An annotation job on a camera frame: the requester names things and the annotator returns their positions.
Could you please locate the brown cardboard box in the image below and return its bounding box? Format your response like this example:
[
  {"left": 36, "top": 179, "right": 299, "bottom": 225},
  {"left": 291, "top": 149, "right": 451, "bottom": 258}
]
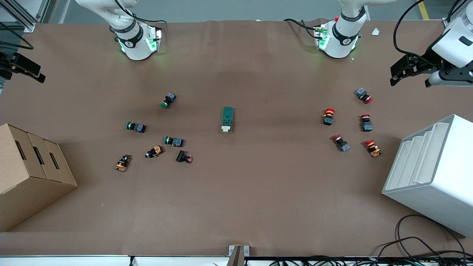
[{"left": 0, "top": 123, "right": 78, "bottom": 232}]

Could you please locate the white stepped storage rack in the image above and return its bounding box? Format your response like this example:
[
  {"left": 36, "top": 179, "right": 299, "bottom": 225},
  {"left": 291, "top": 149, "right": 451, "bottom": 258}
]
[{"left": 382, "top": 114, "right": 473, "bottom": 238}]

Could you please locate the black button red base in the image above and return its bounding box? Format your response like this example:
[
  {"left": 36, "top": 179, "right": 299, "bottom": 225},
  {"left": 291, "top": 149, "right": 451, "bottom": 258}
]
[{"left": 176, "top": 150, "right": 194, "bottom": 164}]

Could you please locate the brown paper table cover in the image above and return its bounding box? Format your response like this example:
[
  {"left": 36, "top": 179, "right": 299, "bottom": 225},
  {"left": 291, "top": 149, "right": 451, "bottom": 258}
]
[{"left": 0, "top": 18, "right": 473, "bottom": 257}]

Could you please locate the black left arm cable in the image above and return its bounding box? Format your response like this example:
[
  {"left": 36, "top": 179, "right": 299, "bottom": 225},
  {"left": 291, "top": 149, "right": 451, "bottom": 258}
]
[{"left": 393, "top": 0, "right": 440, "bottom": 63}]

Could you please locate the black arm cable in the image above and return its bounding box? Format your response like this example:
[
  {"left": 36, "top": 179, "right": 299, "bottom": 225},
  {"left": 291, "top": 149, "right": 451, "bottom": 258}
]
[
  {"left": 114, "top": 0, "right": 167, "bottom": 25},
  {"left": 393, "top": 0, "right": 440, "bottom": 63}
]

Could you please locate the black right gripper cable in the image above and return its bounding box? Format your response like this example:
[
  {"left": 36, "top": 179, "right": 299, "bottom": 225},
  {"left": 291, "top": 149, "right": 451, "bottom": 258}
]
[{"left": 0, "top": 22, "right": 34, "bottom": 50}]

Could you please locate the black left base cable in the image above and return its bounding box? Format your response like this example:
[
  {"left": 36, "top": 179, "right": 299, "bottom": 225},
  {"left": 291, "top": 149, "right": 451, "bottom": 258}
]
[{"left": 284, "top": 18, "right": 322, "bottom": 39}]

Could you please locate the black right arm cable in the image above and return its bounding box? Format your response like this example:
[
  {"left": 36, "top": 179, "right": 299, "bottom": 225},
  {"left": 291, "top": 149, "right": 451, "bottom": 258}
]
[{"left": 114, "top": 0, "right": 167, "bottom": 25}]

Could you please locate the black looped cable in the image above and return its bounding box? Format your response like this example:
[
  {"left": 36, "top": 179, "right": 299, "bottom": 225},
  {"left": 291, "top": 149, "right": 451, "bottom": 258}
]
[{"left": 375, "top": 214, "right": 468, "bottom": 259}]

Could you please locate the white table edge rail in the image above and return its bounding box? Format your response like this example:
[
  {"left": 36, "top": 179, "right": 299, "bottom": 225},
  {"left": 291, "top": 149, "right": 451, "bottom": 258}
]
[{"left": 0, "top": 255, "right": 229, "bottom": 266}]

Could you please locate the black cable bundle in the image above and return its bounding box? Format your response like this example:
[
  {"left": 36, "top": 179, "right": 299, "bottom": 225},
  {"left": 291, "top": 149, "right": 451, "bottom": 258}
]
[{"left": 268, "top": 255, "right": 473, "bottom": 266}]

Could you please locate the grey metal bracket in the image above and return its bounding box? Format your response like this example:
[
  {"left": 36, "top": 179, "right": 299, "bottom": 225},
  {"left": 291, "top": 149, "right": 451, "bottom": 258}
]
[{"left": 229, "top": 245, "right": 249, "bottom": 266}]

